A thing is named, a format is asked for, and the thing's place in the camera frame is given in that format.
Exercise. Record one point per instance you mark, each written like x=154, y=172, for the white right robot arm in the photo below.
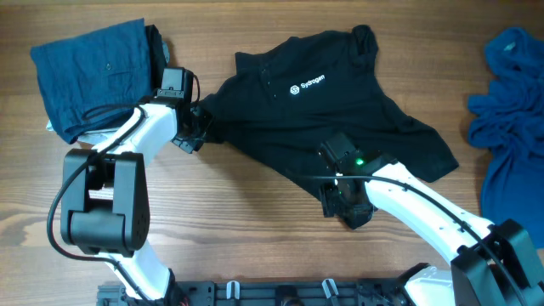
x=489, y=264

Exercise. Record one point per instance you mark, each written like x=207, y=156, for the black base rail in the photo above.
x=362, y=292

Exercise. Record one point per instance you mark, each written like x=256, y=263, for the folded dark green garment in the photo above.
x=159, y=55

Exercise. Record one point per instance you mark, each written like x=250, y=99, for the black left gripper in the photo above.
x=194, y=144

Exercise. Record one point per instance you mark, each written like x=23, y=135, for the black polo shirt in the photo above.
x=280, y=107

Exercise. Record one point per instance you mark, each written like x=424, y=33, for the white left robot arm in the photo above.
x=101, y=212

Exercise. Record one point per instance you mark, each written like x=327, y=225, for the folded blue denim shorts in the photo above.
x=80, y=75

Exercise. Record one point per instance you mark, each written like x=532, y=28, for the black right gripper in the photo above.
x=330, y=203

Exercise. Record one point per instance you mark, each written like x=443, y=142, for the blue polo shirt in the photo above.
x=509, y=123

